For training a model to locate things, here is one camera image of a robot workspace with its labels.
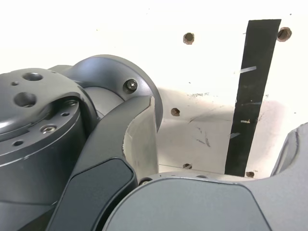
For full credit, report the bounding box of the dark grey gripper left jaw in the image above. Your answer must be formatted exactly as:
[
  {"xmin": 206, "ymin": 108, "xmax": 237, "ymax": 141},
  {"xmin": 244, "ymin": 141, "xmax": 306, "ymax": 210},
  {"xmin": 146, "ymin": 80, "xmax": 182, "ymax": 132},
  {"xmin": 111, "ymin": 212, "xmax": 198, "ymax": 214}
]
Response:
[{"xmin": 45, "ymin": 95, "xmax": 160, "ymax": 231}]

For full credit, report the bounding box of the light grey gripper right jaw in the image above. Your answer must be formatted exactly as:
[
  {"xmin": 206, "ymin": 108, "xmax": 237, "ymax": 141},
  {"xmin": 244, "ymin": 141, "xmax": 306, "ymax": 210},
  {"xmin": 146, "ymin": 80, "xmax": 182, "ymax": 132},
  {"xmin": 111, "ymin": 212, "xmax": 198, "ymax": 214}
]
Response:
[{"xmin": 103, "ymin": 122, "xmax": 308, "ymax": 231}]

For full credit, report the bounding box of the black tape strip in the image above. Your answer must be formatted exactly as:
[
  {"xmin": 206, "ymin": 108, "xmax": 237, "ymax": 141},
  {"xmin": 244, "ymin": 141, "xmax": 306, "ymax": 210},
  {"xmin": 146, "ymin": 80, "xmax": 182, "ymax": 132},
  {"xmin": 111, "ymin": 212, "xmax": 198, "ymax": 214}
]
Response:
[{"xmin": 225, "ymin": 19, "xmax": 282, "ymax": 178}]

